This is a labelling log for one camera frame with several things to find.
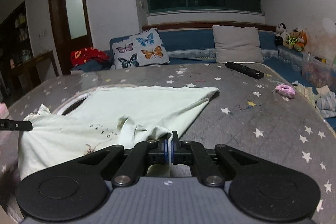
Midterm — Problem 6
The dark shelf cabinet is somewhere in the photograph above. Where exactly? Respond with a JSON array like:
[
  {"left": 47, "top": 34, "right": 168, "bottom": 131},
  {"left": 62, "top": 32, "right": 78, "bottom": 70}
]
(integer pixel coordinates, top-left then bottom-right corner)
[{"left": 1, "top": 2, "right": 33, "bottom": 97}]

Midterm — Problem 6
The pink hair scrunchie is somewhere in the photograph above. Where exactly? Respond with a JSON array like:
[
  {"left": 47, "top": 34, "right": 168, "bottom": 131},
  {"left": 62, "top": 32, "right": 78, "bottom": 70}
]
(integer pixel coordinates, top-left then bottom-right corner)
[{"left": 274, "top": 84, "right": 295, "bottom": 99}]

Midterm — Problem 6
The butterfly print pillow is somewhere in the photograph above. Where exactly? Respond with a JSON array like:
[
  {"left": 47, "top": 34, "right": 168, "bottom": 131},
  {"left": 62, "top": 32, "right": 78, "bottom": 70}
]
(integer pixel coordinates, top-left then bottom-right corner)
[{"left": 112, "top": 28, "right": 170, "bottom": 69}]

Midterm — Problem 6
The panda plush toy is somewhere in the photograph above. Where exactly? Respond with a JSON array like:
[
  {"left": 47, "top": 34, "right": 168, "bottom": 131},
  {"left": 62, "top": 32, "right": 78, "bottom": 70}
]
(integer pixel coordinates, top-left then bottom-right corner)
[{"left": 274, "top": 22, "right": 287, "bottom": 47}]

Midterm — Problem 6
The clear plastic storage box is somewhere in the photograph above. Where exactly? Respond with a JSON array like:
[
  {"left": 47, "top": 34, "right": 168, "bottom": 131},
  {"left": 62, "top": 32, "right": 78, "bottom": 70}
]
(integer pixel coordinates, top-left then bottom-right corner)
[{"left": 301, "top": 52, "right": 335, "bottom": 92}]

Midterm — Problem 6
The round induction cooker plate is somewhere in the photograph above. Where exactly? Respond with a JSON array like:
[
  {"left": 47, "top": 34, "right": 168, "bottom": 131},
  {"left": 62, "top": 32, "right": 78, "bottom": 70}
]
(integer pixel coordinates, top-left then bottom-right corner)
[{"left": 52, "top": 88, "right": 96, "bottom": 115}]

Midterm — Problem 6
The grey star tablecloth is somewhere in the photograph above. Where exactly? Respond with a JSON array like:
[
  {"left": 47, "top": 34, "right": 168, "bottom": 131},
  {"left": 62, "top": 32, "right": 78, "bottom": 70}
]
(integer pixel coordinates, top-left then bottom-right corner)
[{"left": 9, "top": 63, "right": 335, "bottom": 223}]

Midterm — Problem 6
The bear plush toy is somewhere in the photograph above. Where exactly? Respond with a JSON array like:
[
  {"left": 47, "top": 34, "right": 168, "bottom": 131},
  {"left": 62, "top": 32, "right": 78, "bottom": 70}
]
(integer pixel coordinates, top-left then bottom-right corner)
[{"left": 286, "top": 28, "right": 302, "bottom": 52}]

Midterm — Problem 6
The red patterned blanket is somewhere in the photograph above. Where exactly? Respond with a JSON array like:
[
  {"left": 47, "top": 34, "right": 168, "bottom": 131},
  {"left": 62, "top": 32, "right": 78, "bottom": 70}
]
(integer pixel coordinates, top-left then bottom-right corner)
[{"left": 70, "top": 47, "right": 109, "bottom": 67}]

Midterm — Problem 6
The pale green garment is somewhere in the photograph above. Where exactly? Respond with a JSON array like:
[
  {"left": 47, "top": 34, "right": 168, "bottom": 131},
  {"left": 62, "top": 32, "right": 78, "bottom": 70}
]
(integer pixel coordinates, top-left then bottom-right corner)
[{"left": 18, "top": 86, "right": 219, "bottom": 179}]

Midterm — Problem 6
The blue sofa bench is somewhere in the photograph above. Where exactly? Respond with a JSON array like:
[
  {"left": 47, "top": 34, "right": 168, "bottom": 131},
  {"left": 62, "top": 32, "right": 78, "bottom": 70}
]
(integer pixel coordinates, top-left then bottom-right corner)
[{"left": 71, "top": 28, "right": 336, "bottom": 132}]

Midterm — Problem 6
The black remote control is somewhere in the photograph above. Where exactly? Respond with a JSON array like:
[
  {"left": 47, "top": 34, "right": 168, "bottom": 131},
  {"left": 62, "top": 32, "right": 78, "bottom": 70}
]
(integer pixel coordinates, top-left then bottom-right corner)
[{"left": 225, "top": 62, "right": 264, "bottom": 80}]

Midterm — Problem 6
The grey cushion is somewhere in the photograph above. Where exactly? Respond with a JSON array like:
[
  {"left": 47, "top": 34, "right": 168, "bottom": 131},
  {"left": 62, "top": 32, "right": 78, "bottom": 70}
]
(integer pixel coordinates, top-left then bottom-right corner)
[{"left": 213, "top": 25, "right": 263, "bottom": 63}]

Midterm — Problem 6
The wooden door with glass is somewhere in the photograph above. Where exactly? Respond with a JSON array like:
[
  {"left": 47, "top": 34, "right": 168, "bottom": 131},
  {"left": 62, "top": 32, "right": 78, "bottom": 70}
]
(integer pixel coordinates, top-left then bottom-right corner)
[{"left": 49, "top": 0, "right": 93, "bottom": 75}]

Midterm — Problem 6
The orange fox plush toy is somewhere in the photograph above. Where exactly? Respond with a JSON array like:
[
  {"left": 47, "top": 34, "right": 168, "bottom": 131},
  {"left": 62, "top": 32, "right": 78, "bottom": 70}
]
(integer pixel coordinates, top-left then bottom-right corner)
[{"left": 298, "top": 30, "right": 307, "bottom": 51}]

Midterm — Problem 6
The pile of clothes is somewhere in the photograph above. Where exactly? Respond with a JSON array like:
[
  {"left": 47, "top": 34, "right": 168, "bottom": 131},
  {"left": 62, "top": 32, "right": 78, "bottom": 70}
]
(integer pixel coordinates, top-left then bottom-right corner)
[{"left": 291, "top": 81, "right": 335, "bottom": 118}]

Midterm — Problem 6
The dark wooden side table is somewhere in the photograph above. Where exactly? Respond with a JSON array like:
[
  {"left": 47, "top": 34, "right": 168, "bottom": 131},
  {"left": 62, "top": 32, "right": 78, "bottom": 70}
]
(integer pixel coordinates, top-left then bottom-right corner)
[{"left": 11, "top": 50, "right": 59, "bottom": 96}]

